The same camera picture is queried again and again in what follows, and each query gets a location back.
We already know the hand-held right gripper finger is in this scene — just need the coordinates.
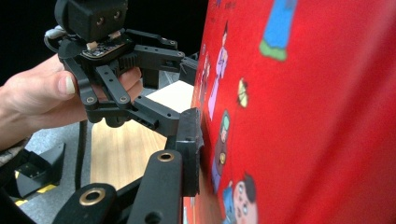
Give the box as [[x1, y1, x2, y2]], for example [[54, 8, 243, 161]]
[[166, 106, 205, 198]]

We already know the red picture book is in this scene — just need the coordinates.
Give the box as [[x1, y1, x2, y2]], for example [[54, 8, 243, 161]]
[[181, 0, 396, 224]]

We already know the white cable plug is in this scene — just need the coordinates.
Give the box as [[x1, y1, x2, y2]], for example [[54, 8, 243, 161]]
[[43, 25, 68, 48]]

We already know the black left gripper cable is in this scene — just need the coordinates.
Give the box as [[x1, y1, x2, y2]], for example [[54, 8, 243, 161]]
[[74, 119, 91, 191]]

